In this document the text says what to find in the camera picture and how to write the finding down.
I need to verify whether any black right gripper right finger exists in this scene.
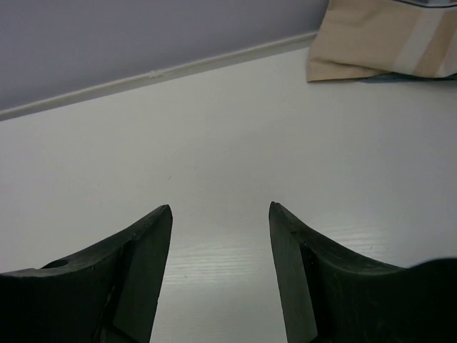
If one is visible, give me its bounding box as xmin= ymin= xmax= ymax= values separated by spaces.
xmin=268 ymin=202 xmax=456 ymax=342

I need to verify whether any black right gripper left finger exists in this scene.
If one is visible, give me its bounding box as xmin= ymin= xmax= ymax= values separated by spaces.
xmin=1 ymin=205 xmax=173 ymax=342

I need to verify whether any blue beige checked placemat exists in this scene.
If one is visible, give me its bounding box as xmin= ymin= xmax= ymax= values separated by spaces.
xmin=306 ymin=0 xmax=456 ymax=82

